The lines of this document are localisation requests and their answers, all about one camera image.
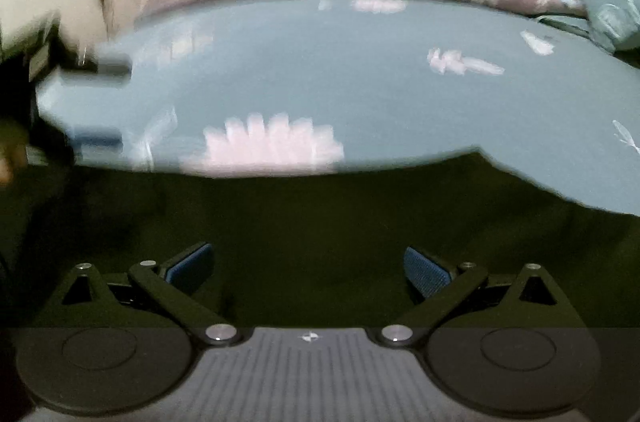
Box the black drawstring pants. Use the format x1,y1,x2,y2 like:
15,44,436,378
1,153,639,421

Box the person left hand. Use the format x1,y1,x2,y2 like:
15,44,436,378
0,123,28,187

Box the teal patterned bed sheet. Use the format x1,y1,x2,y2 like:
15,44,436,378
38,0,639,214

